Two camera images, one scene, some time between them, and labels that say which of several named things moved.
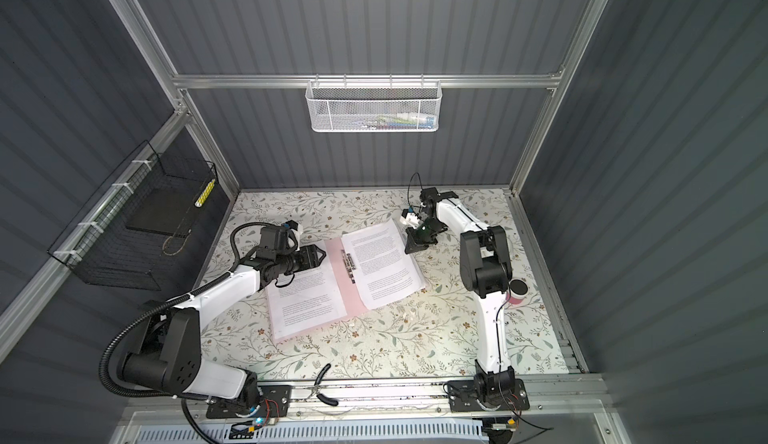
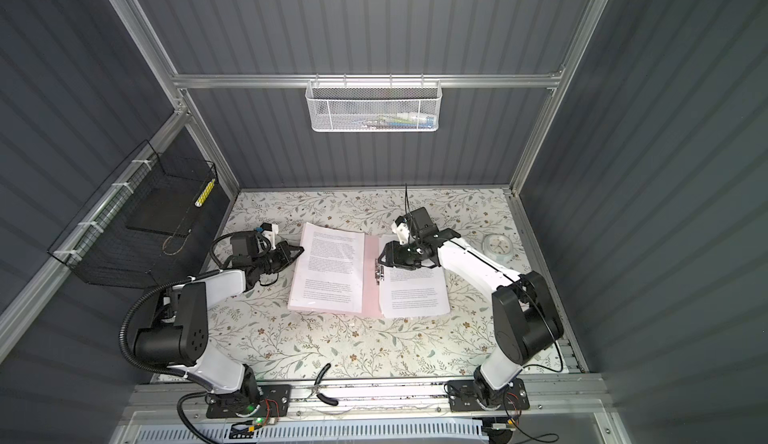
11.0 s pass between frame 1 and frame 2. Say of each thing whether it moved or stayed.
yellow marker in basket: stayed
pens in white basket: stayed
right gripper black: moved
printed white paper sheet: moved
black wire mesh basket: stayed
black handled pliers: stayed
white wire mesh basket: stayed
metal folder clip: moved
